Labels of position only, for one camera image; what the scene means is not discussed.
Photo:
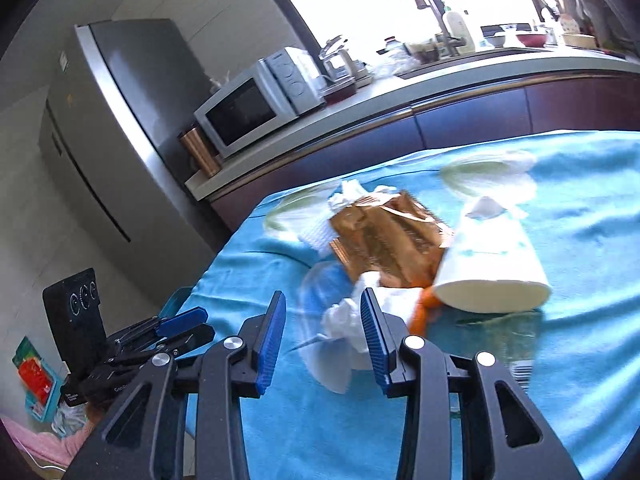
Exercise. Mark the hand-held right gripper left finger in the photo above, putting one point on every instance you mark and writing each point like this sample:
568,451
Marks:
270,345

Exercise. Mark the white paper cup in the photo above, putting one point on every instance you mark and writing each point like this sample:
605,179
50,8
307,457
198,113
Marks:
490,265

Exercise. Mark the white foam net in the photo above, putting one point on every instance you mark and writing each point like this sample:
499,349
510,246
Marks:
317,232

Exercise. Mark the kitchen counter cabinet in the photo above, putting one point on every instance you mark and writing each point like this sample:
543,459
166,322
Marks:
450,110

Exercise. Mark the pink cloth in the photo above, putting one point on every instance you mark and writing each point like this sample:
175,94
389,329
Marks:
45,447

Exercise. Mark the copper tumbler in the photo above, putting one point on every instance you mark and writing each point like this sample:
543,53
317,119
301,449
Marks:
199,152

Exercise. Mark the orange wrapper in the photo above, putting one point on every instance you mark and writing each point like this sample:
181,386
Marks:
425,310

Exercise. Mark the white tissue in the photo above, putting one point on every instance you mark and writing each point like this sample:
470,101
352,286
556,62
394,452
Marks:
345,317
350,195

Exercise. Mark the bottles by window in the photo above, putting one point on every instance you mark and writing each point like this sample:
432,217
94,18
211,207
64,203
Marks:
440,20

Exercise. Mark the red packet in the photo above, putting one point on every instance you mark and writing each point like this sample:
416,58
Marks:
37,380

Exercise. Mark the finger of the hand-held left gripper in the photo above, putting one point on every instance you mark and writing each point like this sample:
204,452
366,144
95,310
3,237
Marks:
185,317
196,334

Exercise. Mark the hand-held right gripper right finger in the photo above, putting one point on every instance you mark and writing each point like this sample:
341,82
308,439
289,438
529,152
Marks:
377,345

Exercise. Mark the clear plastic wrapper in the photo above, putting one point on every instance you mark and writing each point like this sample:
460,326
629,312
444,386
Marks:
505,345

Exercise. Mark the white microwave oven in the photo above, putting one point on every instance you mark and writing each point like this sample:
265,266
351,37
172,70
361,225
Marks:
240,110

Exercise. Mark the red bowl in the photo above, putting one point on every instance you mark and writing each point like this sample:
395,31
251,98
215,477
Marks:
531,38

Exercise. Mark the blue tablecloth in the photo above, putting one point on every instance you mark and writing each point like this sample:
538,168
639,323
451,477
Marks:
590,270

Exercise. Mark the grey refrigerator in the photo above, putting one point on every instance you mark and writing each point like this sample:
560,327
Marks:
125,125

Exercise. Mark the teal trash bin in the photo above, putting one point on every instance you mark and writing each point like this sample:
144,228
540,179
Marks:
175,302

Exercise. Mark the white bowl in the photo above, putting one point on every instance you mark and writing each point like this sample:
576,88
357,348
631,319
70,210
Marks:
495,40

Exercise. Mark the clear plastic bag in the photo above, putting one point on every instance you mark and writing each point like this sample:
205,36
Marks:
290,212

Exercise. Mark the white soap bottle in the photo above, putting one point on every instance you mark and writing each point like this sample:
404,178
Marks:
459,27

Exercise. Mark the golden snack wrapper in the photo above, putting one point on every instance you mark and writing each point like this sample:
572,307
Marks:
375,262
400,220

